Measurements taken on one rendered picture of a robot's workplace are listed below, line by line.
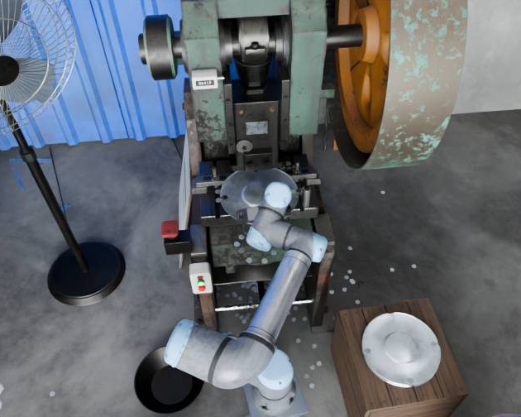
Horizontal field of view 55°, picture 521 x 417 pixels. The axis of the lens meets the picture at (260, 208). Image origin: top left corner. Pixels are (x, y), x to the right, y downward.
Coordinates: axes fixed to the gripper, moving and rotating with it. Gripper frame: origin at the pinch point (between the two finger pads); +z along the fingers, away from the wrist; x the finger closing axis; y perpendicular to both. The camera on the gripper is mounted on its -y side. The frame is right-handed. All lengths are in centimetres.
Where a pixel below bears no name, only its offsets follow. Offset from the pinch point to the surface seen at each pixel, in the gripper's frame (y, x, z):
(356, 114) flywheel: 35.8, 31.9, -12.5
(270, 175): 5.5, 20.9, 11.1
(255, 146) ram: -0.4, 25.3, -9.3
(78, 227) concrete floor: -93, 34, 104
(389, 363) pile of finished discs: 41, -53, 22
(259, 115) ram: 1.1, 30.8, -21.3
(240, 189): -6.5, 16.2, 8.9
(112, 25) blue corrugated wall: -59, 127, 57
